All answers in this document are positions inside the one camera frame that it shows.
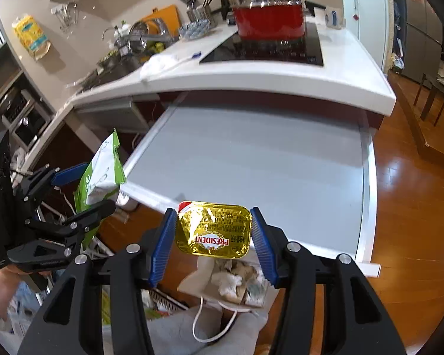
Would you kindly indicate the white carton on counter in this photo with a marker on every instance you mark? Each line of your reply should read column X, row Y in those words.
column 330, row 17

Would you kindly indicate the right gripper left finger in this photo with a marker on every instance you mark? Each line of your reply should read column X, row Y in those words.
column 70, row 320

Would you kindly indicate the white dish cloth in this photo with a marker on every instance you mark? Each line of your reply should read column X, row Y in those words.
column 161, row 63

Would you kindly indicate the yellow hanging packet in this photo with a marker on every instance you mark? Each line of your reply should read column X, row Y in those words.
column 31, row 36

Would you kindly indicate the dark grey refrigerator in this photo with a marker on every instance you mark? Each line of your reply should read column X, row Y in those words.
column 424, row 40

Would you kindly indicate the orange cutting board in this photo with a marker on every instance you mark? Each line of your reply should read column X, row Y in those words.
column 169, row 14

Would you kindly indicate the red cooking pot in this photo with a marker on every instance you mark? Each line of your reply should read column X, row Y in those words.
column 272, row 23

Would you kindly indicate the built-in oven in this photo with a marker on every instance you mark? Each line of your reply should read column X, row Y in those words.
column 23, row 114

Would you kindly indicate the gold butter portion pack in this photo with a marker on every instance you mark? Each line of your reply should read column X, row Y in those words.
column 216, row 230

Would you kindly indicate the steel utensil holder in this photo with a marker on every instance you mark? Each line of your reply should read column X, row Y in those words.
column 200, row 13

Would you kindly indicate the green snack packet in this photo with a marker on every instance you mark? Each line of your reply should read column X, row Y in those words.
column 103, row 176

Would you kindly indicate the black induction cooktop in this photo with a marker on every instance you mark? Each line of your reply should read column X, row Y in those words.
column 306, row 50

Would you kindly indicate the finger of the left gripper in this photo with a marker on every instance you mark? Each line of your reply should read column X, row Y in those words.
column 88, row 221
column 69, row 175

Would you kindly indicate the wall hook rack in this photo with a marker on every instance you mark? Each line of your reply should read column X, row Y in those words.
column 67, row 14

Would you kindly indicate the white paper trash bag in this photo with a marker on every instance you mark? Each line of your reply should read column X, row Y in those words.
column 236, row 286

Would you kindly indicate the wooden chair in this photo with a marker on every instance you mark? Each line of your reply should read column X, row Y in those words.
column 437, row 88

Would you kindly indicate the chrome kitchen faucet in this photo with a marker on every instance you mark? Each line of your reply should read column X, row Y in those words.
column 137, row 39

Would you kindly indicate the person's left hand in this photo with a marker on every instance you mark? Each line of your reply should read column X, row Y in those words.
column 10, row 278

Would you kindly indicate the steel drawer front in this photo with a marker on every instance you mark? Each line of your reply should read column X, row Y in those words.
column 130, row 114

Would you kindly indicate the blue patterned bowl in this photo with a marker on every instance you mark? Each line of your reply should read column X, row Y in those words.
column 194, row 30

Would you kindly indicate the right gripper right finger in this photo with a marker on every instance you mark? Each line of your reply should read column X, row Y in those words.
column 354, row 321

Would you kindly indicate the kitchen sink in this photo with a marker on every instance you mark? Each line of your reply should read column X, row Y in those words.
column 112, row 72

